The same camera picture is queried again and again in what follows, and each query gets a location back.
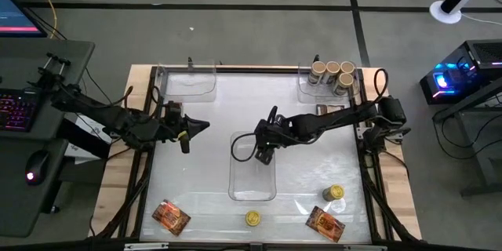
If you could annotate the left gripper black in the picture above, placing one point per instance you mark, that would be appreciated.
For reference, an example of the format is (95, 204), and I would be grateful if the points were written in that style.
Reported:
(174, 125)

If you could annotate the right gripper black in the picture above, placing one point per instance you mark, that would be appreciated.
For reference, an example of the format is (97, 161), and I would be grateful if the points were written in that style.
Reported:
(270, 131)

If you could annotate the large clear plastic bin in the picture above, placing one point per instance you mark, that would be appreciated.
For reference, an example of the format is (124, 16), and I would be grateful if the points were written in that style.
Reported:
(252, 180)

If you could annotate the tan lid spice jar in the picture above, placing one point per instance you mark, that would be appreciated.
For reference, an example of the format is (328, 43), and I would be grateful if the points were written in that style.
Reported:
(317, 71)
(343, 83)
(347, 66)
(332, 70)

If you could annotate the yellow lid spice jar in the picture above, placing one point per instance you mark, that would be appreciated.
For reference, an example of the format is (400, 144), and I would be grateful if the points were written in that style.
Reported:
(253, 218)
(333, 193)

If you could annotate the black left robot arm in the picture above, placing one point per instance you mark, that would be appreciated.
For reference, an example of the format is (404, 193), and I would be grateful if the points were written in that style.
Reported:
(110, 119)

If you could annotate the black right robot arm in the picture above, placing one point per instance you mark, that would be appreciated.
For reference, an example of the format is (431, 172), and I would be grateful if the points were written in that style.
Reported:
(333, 119)

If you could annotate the yellow tape tag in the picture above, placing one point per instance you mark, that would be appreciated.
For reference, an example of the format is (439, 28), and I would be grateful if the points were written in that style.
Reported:
(181, 135)

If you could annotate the small clear plastic bin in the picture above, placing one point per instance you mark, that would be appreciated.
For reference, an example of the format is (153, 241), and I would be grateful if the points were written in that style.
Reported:
(190, 84)
(306, 94)

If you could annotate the white box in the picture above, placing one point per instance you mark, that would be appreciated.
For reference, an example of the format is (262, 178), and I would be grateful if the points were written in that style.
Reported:
(78, 151)

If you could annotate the black clamp stand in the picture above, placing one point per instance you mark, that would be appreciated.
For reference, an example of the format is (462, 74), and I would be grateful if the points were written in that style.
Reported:
(51, 72)

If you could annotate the black computer mouse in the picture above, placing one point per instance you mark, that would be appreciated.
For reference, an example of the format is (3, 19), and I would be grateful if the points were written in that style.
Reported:
(36, 166)

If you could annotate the backlit black keyboard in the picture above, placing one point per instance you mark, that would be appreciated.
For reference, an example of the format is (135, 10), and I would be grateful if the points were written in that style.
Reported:
(15, 110)

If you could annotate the dark grey desk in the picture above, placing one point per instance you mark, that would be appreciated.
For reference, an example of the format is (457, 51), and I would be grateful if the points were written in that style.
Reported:
(23, 59)

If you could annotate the black computer case with lights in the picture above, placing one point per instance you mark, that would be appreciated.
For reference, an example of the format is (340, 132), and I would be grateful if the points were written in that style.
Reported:
(463, 74)

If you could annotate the computer monitor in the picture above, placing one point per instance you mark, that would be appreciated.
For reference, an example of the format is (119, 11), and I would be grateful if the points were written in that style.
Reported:
(13, 17)

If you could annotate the grey equipment stand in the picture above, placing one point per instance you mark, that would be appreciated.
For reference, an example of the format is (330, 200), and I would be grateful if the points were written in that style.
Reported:
(486, 153)

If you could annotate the black table frame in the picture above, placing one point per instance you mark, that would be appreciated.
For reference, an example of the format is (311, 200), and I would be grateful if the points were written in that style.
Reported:
(255, 70)

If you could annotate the black clamp post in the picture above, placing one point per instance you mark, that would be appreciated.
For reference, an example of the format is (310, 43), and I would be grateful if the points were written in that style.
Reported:
(316, 57)
(190, 62)

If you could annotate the silver metal bracket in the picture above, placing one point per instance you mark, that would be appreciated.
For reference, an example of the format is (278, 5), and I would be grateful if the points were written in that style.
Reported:
(146, 246)

